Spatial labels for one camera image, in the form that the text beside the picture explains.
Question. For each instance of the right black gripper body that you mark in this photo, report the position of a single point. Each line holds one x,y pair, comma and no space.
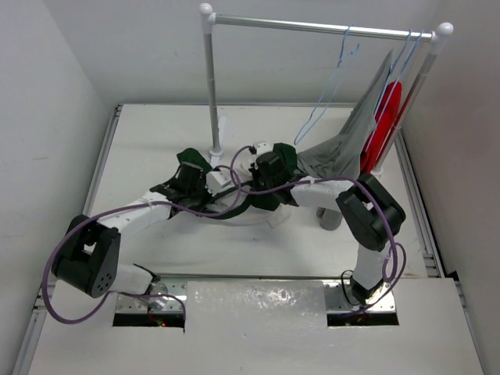
259,181

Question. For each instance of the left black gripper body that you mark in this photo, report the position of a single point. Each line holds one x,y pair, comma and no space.
198,195

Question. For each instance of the green and white t shirt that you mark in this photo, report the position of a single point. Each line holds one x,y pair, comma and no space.
240,196

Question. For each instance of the light blue hanger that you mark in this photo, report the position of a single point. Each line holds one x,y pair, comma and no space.
330,89

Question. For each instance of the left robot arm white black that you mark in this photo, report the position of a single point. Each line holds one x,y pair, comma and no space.
89,259

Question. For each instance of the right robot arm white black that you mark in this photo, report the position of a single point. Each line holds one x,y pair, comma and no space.
372,215

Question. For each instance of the grey t shirt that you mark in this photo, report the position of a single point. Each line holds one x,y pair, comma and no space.
340,155

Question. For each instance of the red t shirt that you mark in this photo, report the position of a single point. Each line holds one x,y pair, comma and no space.
385,118

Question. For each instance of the blue hanger with red shirt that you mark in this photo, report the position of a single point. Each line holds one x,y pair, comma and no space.
399,75

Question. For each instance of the white metal clothes rack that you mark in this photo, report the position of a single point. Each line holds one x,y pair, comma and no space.
437,40

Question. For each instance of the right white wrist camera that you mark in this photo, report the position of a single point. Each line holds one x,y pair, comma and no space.
256,150

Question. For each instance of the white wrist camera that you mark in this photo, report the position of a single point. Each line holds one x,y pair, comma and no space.
217,181
256,150

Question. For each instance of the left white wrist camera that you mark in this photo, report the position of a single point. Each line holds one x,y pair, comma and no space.
217,181

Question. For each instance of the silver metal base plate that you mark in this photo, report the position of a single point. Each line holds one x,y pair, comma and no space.
335,295

